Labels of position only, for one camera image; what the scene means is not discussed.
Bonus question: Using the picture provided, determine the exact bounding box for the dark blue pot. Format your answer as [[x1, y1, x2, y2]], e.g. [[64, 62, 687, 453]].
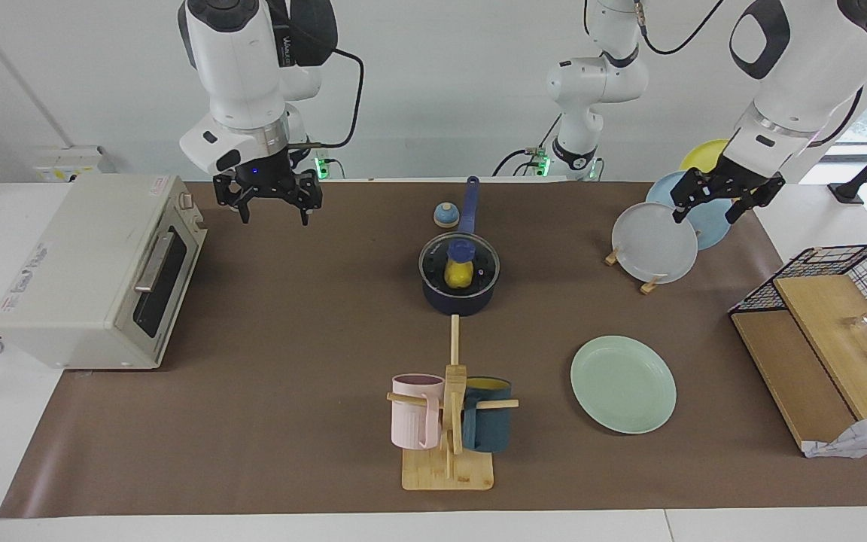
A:
[[418, 176, 501, 316]]

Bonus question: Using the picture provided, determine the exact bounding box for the white socket box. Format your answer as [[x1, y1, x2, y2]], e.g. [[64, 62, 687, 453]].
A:
[[33, 145, 114, 183]]

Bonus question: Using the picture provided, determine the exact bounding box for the dark wooden board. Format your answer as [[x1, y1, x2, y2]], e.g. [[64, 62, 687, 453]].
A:
[[731, 310, 859, 452]]

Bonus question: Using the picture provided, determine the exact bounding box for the light wooden board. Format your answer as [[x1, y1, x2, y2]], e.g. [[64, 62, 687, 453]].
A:
[[772, 275, 867, 421]]

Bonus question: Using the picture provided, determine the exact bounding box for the yellow plate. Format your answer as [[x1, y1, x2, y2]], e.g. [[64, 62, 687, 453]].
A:
[[679, 139, 732, 175]]

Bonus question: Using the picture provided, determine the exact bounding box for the grey plate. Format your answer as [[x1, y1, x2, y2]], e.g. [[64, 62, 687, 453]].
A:
[[612, 202, 699, 285]]

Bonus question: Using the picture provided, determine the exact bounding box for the pink mug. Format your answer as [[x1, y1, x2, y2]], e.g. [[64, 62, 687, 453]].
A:
[[391, 373, 446, 450]]

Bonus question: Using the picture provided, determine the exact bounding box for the light blue plate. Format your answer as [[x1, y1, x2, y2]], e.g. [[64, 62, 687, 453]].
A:
[[645, 172, 735, 251]]

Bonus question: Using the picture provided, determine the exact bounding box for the green plate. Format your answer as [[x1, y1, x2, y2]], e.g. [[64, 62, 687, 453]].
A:
[[570, 335, 677, 435]]

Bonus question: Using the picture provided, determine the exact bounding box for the wooden mug rack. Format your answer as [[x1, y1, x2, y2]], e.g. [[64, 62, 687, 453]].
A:
[[386, 315, 519, 492]]

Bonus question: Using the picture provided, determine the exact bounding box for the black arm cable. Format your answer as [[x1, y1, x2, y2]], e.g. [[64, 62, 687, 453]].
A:
[[633, 0, 865, 148], [287, 47, 366, 149]]

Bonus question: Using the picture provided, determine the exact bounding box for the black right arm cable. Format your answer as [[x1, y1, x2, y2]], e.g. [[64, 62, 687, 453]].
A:
[[287, 47, 366, 149]]

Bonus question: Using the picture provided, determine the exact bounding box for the beige toaster oven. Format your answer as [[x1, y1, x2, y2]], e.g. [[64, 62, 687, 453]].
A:
[[0, 174, 208, 370]]

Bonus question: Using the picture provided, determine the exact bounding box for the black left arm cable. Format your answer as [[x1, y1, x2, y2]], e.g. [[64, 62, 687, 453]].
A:
[[633, 0, 865, 148]]

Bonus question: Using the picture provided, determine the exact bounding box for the brown table mat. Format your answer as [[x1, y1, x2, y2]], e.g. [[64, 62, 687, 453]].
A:
[[0, 181, 867, 519]]

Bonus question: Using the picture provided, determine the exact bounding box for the wooden plate rack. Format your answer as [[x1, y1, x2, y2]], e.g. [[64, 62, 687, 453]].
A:
[[604, 241, 664, 295]]

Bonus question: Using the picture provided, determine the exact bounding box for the yellow potato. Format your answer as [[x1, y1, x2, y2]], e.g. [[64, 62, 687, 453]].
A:
[[445, 258, 474, 291]]

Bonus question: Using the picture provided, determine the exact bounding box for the dark teal mug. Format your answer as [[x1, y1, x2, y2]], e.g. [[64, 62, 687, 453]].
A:
[[461, 376, 513, 453]]

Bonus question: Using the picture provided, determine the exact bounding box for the white checkered cloth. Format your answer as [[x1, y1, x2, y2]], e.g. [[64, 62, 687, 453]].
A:
[[802, 409, 867, 458]]

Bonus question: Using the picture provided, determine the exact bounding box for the black base cable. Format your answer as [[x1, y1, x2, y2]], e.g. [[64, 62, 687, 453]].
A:
[[494, 113, 564, 178]]

